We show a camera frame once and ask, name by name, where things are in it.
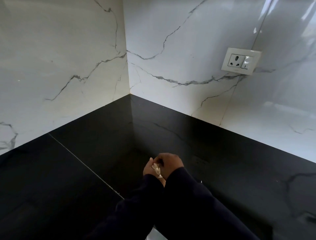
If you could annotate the person's left hand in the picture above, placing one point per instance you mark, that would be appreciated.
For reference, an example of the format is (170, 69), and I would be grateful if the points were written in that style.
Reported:
(148, 169)

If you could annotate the person's right hand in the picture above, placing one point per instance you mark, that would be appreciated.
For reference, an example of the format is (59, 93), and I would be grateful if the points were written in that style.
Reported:
(170, 163)

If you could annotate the white vegetable peels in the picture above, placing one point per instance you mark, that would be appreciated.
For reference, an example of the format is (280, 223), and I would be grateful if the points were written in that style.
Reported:
(157, 170)

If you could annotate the person's left forearm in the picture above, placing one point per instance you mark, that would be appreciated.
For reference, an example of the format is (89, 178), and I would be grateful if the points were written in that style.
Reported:
(133, 210)

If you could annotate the person's right forearm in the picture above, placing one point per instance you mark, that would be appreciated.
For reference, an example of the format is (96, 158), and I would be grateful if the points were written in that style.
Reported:
(209, 205)

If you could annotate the white base cabinet door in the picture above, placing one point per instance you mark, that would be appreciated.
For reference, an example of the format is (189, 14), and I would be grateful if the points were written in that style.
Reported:
(156, 235)

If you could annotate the white wall socket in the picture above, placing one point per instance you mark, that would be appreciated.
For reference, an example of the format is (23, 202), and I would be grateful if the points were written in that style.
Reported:
(240, 61)

